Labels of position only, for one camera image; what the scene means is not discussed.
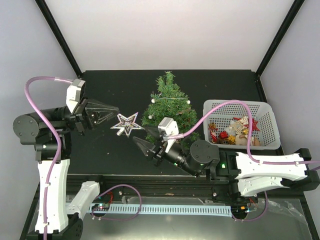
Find small green christmas tree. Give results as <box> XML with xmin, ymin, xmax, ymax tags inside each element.
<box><xmin>141</xmin><ymin>71</ymin><xmax>198</xmax><ymax>133</ymax></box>

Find red star ornament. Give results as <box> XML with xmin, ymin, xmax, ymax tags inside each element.
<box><xmin>244</xmin><ymin>118</ymin><xmax>261</xmax><ymax>132</ymax></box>

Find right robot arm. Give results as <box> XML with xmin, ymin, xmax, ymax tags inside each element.
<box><xmin>132</xmin><ymin>126</ymin><xmax>320</xmax><ymax>202</ymax></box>

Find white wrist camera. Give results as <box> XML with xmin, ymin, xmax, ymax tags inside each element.
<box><xmin>65</xmin><ymin>79</ymin><xmax>86</xmax><ymax>114</ymax></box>
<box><xmin>157</xmin><ymin>117</ymin><xmax>179</xmax><ymax>153</ymax></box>

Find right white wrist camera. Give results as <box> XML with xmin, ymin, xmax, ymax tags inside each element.
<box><xmin>157</xmin><ymin>117</ymin><xmax>179</xmax><ymax>153</ymax></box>

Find right black frame post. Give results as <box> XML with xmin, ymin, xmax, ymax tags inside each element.
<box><xmin>255</xmin><ymin>0</ymin><xmax>305</xmax><ymax>78</ymax></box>

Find red wrapped candy ornament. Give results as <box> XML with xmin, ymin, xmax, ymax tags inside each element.
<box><xmin>208</xmin><ymin>122</ymin><xmax>219</xmax><ymax>144</ymax></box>

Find left black frame post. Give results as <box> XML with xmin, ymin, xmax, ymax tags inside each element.
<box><xmin>35</xmin><ymin>0</ymin><xmax>83</xmax><ymax>77</ymax></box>

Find black frame post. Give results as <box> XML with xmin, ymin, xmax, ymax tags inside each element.
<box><xmin>255</xmin><ymin>0</ymin><xmax>305</xmax><ymax>78</ymax></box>
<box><xmin>35</xmin><ymin>0</ymin><xmax>83</xmax><ymax>77</ymax></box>

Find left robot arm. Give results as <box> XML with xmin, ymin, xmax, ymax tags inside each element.
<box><xmin>13</xmin><ymin>98</ymin><xmax>120</xmax><ymax>240</ymax></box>

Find silver glitter star topper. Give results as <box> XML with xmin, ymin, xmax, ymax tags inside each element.
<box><xmin>110</xmin><ymin>112</ymin><xmax>144</xmax><ymax>138</ymax></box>

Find beige figurine ornament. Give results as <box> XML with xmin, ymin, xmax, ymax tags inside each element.
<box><xmin>235</xmin><ymin>134</ymin><xmax>261</xmax><ymax>147</ymax></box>

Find white perforated plastic basket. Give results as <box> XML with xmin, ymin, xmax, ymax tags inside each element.
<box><xmin>203</xmin><ymin>101</ymin><xmax>281</xmax><ymax>151</ymax></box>

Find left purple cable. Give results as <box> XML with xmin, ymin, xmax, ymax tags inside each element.
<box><xmin>24</xmin><ymin>76</ymin><xmax>76</xmax><ymax>240</ymax></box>

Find white slotted cable duct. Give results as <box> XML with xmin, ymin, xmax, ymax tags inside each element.
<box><xmin>87</xmin><ymin>203</ymin><xmax>232</xmax><ymax>217</ymax></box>

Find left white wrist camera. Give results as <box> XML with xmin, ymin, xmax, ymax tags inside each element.
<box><xmin>65</xmin><ymin>79</ymin><xmax>86</xmax><ymax>114</ymax></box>

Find purple cable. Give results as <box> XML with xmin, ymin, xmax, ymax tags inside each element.
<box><xmin>164</xmin><ymin>99</ymin><xmax>320</xmax><ymax>171</ymax></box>
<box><xmin>24</xmin><ymin>76</ymin><xmax>76</xmax><ymax>240</ymax></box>

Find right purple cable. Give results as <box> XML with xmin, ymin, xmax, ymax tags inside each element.
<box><xmin>164</xmin><ymin>99</ymin><xmax>320</xmax><ymax>171</ymax></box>

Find gold gift box ornament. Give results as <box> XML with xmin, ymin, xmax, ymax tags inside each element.
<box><xmin>225</xmin><ymin>135</ymin><xmax>236</xmax><ymax>145</ymax></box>

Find white bulb light string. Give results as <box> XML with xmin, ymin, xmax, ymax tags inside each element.
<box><xmin>147</xmin><ymin>96</ymin><xmax>191</xmax><ymax>120</ymax></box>

